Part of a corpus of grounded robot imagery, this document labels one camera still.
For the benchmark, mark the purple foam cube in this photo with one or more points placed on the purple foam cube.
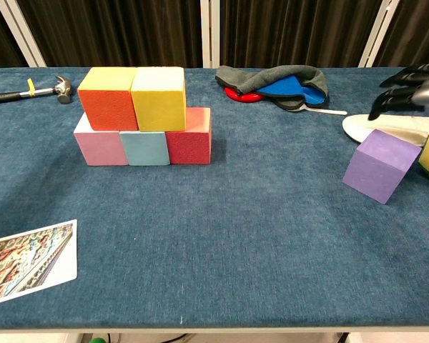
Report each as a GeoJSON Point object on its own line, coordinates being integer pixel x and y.
{"type": "Point", "coordinates": [375, 168]}

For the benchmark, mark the red foam cube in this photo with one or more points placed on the red foam cube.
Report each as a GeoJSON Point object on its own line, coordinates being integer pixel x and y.
{"type": "Point", "coordinates": [189, 146]}

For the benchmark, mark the yellow foam cube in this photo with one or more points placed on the yellow foam cube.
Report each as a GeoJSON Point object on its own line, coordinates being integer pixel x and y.
{"type": "Point", "coordinates": [161, 107]}

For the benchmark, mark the orange foam cube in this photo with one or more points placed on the orange foam cube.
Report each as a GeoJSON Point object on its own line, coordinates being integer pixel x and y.
{"type": "Point", "coordinates": [109, 107]}

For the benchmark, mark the black pleated curtain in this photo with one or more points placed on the black pleated curtain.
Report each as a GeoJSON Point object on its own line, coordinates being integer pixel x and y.
{"type": "Point", "coordinates": [0, 39]}
{"type": "Point", "coordinates": [289, 28]}
{"type": "Point", "coordinates": [414, 28]}
{"type": "Point", "coordinates": [111, 32]}

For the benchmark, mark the white slipper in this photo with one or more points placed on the white slipper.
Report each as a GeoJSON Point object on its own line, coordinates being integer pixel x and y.
{"type": "Point", "coordinates": [357, 126]}

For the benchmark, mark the white plastic stick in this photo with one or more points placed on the white plastic stick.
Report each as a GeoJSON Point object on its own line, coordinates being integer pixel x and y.
{"type": "Point", "coordinates": [329, 111]}

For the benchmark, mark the blue black-rimmed pad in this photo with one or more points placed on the blue black-rimmed pad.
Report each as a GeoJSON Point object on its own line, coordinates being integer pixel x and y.
{"type": "Point", "coordinates": [282, 85]}

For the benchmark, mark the grey cloth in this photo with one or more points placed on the grey cloth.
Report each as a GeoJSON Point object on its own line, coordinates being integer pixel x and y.
{"type": "Point", "coordinates": [243, 76]}

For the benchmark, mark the red disc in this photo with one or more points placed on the red disc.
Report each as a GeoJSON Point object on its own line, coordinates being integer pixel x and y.
{"type": "Point", "coordinates": [241, 95]}

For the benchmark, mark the blue fabric table cover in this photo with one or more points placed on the blue fabric table cover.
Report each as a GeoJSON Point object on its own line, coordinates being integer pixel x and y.
{"type": "Point", "coordinates": [236, 232]}

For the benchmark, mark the light blue foam cube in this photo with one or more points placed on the light blue foam cube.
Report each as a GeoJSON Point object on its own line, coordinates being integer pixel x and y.
{"type": "Point", "coordinates": [146, 148]}

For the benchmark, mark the pink foam cube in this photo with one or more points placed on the pink foam cube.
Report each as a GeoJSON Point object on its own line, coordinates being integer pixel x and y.
{"type": "Point", "coordinates": [100, 148]}

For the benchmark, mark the green round cap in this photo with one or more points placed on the green round cap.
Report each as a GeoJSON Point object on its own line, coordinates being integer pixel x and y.
{"type": "Point", "coordinates": [98, 339]}

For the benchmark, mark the printed photo card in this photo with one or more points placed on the printed photo card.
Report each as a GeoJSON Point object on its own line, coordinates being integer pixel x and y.
{"type": "Point", "coordinates": [28, 261]}

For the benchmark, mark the white partition frame post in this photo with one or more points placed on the white partition frame post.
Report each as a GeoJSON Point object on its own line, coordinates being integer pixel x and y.
{"type": "Point", "coordinates": [209, 32]}
{"type": "Point", "coordinates": [21, 34]}
{"type": "Point", "coordinates": [380, 28]}

